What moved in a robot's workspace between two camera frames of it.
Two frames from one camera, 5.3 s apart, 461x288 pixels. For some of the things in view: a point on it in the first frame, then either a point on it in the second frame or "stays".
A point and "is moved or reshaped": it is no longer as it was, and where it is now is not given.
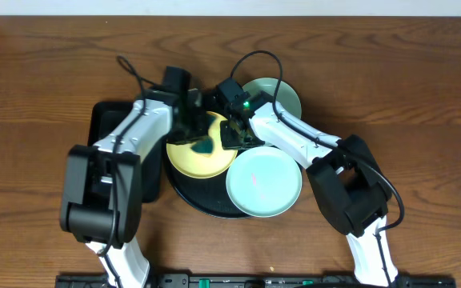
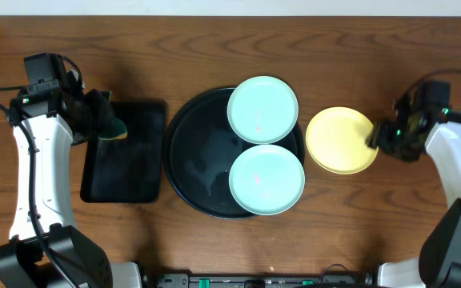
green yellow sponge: [204, 146] is moved or reshaped
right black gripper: [229, 142] -> [379, 135]
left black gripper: [190, 130] -> [95, 110]
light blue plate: [263, 182] stays
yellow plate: [203, 166] -> [336, 140]
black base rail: [254, 281] stays
